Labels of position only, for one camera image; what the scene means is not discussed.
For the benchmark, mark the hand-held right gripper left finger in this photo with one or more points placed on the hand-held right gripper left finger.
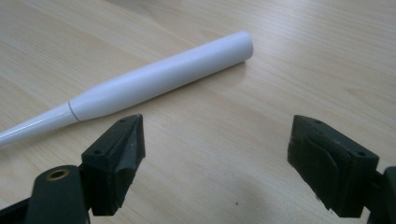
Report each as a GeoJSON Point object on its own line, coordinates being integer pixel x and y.
{"type": "Point", "coordinates": [110, 161]}

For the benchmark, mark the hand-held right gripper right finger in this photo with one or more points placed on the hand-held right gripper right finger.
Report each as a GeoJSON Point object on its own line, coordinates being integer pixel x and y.
{"type": "Point", "coordinates": [336, 168]}

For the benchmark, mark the white electric toothbrush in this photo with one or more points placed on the white electric toothbrush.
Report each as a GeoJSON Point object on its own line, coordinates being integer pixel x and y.
{"type": "Point", "coordinates": [155, 81]}

